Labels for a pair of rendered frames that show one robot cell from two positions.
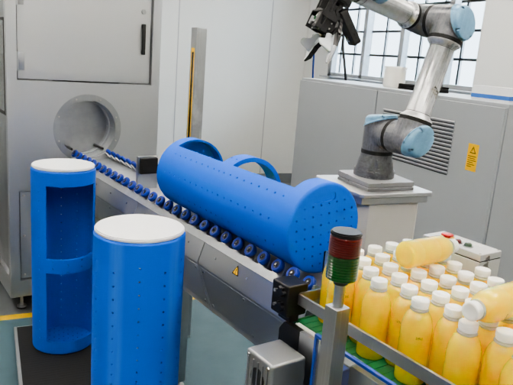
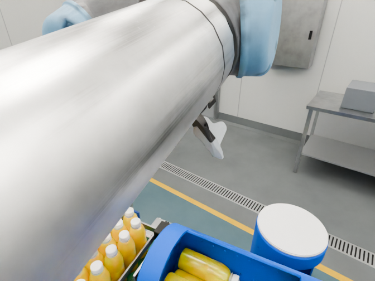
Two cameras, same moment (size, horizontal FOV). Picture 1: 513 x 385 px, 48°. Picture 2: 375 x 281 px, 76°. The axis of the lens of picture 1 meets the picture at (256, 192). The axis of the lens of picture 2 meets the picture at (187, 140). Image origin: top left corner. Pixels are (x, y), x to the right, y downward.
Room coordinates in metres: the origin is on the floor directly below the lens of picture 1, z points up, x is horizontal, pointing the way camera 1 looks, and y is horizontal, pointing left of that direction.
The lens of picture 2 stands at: (2.15, -0.36, 1.84)
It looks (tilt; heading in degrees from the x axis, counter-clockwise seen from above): 29 degrees down; 152
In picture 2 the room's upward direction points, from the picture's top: straight up
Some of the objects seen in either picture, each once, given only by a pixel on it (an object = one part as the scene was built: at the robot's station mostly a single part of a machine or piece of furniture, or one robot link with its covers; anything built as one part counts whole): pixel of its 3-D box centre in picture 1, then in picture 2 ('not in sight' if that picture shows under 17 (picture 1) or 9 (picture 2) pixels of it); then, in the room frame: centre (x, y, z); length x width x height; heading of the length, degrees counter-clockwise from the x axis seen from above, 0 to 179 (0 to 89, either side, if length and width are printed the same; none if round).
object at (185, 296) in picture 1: (181, 327); not in sight; (2.51, 0.30, 0.31); 0.06 x 0.06 x 0.63; 36
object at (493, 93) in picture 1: (496, 93); not in sight; (3.26, -1.28, 1.48); 0.24 x 0.12 x 0.08; 33
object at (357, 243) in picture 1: (344, 244); not in sight; (1.09, -0.18, 1.23); 0.06 x 0.06 x 0.04
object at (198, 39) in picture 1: (190, 191); not in sight; (3.02, 0.35, 0.85); 0.06 x 0.06 x 1.70; 36
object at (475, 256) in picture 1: (458, 257); not in sight; (1.62, -0.61, 1.05); 0.20 x 0.10 x 0.10; 36
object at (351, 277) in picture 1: (342, 266); not in sight; (1.09, -0.18, 1.18); 0.06 x 0.06 x 0.05
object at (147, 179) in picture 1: (147, 172); not in sight; (2.69, 0.53, 1.00); 0.10 x 0.04 x 0.15; 126
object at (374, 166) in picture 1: (375, 162); not in sight; (2.13, -0.43, 1.23); 0.15 x 0.15 x 0.10
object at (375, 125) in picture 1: (381, 131); not in sight; (2.12, -0.44, 1.35); 0.13 x 0.12 x 0.14; 36
